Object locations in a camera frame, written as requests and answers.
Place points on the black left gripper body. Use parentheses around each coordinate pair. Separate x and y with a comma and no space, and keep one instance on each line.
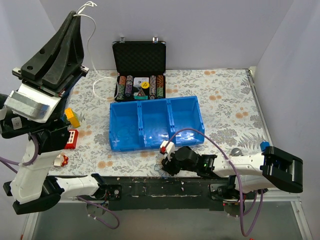
(50,81)

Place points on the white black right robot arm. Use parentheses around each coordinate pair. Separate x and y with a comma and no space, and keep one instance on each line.
(272,168)

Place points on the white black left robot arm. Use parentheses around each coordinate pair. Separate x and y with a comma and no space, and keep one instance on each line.
(33,189)

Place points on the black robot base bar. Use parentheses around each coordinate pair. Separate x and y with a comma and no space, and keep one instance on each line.
(157,193)

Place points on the blue toy cube right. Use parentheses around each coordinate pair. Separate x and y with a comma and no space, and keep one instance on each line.
(263,145)

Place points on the white red toy piece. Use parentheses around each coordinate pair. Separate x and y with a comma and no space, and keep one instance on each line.
(61,160)

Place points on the floral table mat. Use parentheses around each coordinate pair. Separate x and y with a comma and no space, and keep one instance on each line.
(227,102)

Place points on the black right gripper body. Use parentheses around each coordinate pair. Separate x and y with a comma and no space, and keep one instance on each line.
(169,166)

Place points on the red white window brick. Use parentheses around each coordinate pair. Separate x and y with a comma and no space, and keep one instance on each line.
(72,141)

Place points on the yellow toy brick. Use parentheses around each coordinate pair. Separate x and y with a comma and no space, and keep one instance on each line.
(72,117)

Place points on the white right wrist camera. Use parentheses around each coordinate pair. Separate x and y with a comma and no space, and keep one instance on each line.
(167,148)

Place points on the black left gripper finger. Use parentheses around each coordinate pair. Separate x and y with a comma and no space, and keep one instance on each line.
(67,52)
(35,68)

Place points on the blue three-compartment plastic bin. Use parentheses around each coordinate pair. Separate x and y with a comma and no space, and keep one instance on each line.
(145,124)

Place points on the black poker chip case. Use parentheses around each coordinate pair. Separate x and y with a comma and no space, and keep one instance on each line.
(138,59)

